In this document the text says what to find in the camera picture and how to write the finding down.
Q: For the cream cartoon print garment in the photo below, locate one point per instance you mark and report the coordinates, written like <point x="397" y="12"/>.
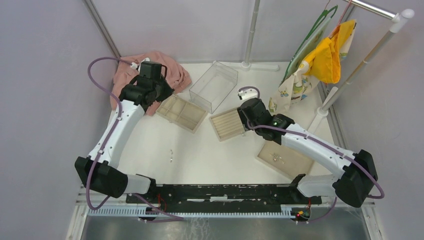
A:
<point x="294" y="89"/>

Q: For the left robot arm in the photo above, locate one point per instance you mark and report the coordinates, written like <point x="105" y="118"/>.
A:
<point x="99" y="170"/>

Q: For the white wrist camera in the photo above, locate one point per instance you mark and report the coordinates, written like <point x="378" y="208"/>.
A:
<point x="136" y="66"/>
<point x="245" y="95"/>

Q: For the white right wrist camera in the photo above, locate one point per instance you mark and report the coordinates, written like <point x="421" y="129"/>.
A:
<point x="245" y="95"/>

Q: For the beige open flat tray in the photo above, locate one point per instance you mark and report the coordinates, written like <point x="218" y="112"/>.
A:
<point x="284" y="160"/>

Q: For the yellow garment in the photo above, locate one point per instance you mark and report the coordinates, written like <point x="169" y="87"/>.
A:
<point x="324" y="62"/>

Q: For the white clothes rack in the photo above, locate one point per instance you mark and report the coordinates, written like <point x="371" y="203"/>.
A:
<point x="376" y="101"/>

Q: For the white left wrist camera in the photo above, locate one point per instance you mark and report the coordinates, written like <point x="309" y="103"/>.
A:
<point x="136" y="66"/>

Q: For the pink crumpled cloth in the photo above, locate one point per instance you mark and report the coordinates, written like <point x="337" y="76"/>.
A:
<point x="178" y="77"/>

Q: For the beige compartment tray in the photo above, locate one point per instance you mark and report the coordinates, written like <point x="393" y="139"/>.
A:
<point x="182" y="113"/>

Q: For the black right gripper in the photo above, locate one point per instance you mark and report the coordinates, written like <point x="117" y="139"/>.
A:
<point x="244" y="119"/>

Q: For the beige ring roll tray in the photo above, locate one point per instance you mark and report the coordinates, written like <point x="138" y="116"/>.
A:
<point x="227" y="125"/>

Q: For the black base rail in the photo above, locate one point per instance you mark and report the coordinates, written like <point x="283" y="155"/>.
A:
<point x="226" y="198"/>

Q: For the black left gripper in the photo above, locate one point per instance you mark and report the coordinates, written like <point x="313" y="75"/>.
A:
<point x="168" y="92"/>

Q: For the green hanger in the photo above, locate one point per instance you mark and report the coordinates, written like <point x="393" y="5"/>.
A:
<point x="311" y="33"/>

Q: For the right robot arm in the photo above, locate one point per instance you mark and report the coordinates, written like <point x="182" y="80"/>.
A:
<point x="353" y="176"/>

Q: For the clear acrylic box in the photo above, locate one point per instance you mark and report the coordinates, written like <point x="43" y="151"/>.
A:
<point x="211" y="89"/>

